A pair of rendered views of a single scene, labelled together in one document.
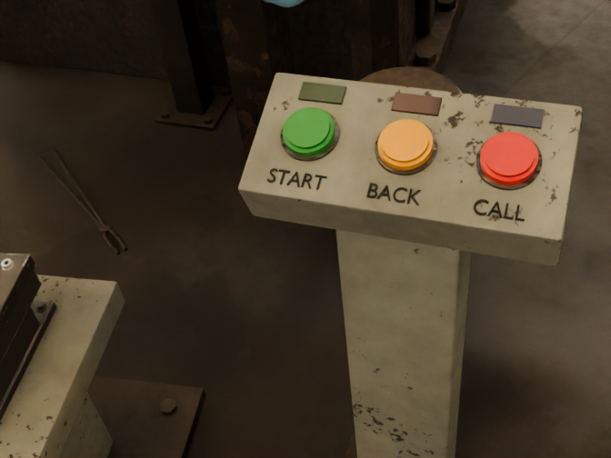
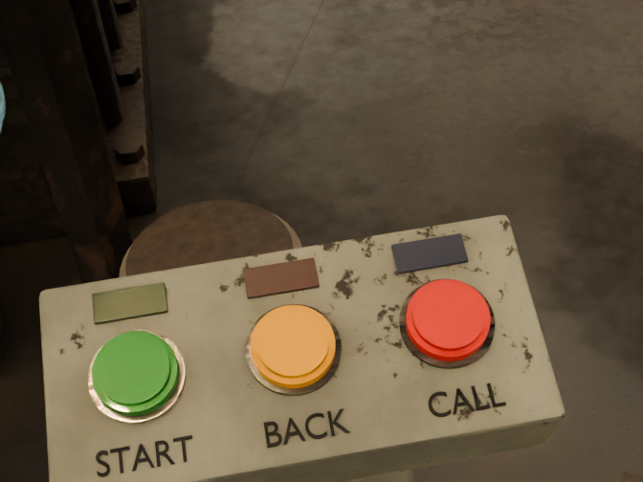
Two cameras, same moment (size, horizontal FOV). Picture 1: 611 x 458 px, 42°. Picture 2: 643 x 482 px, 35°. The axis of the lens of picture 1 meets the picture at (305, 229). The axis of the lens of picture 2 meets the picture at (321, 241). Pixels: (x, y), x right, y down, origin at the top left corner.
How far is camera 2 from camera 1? 0.17 m
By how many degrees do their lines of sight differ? 20
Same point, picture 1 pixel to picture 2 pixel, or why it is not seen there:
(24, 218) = not seen: outside the picture
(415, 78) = (210, 218)
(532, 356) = not seen: outside the picture
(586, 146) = (369, 208)
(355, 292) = not seen: outside the picture
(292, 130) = (110, 381)
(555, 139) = (493, 271)
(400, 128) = (278, 324)
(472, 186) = (413, 378)
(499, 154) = (435, 318)
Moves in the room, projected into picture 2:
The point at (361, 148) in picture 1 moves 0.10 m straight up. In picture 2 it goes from (227, 372) to (192, 215)
